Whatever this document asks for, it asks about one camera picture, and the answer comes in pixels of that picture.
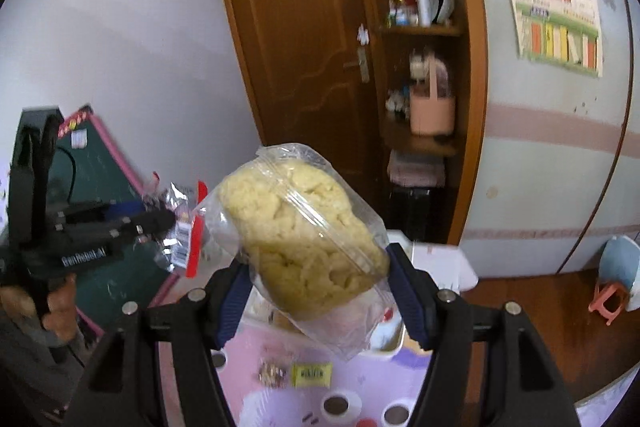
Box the brown wooden door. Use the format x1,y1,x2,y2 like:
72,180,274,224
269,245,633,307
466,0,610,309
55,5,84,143
212,0,386,228

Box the white plastic bin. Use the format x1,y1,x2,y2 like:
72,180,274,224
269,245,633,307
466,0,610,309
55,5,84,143
242,229,478,358

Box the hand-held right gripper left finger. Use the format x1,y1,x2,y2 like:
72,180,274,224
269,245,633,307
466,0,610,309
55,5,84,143
65,259,256,427

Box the black wheeled case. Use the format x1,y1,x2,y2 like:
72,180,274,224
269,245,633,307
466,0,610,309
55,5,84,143
387,187,433,243

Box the wooden corner shelf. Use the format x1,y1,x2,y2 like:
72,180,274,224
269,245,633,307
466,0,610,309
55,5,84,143
345,0,488,248

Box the clear bag of yellow puffs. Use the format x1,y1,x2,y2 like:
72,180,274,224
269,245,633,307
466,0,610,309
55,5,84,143
192,142,391,362

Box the white grey bowls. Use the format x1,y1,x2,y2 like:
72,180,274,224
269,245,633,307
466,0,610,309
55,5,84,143
430,0,456,26

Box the metal door handle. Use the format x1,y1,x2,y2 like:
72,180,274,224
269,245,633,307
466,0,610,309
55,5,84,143
342,47,371,82

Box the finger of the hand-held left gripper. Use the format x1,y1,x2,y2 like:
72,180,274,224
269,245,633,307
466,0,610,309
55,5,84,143
57,200,148,222
52,209,177,253

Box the pink plastic stool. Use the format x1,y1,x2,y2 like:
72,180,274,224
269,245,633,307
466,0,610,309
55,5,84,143
589,281,633,327

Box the pale blue wardrobe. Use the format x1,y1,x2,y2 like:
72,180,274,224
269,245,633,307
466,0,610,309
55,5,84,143
460,0,640,280

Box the small shelf items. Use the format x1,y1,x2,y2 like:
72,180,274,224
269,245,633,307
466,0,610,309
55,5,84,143
385,87,412,115

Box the small colourful shelf bottles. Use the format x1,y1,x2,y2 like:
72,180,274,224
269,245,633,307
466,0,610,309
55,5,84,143
387,0,418,28

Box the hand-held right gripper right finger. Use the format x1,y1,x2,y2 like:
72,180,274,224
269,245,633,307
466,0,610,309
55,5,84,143
385,243,583,427

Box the silver red snack packet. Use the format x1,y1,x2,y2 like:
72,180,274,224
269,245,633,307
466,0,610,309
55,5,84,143
142,179,208,279

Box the clear wrapped brown snack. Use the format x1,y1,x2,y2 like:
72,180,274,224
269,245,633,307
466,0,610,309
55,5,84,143
259,359,287,389

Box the person's left hand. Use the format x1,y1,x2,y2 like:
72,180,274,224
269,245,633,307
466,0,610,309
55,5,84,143
41,274,80,349

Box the colourful wall poster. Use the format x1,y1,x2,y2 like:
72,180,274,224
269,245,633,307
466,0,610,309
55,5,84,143
502,0,603,78

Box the green chalkboard with pink frame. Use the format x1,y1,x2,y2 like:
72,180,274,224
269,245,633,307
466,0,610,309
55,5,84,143
50,104,181,338

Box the person's left forearm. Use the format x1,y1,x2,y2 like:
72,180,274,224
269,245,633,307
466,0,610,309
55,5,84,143
0,302,101,427

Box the yellow green candy packet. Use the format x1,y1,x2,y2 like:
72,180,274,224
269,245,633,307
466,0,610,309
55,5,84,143
291,363,333,388

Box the pink basket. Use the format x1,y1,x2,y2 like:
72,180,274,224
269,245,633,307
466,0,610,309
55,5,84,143
410,54,457,138

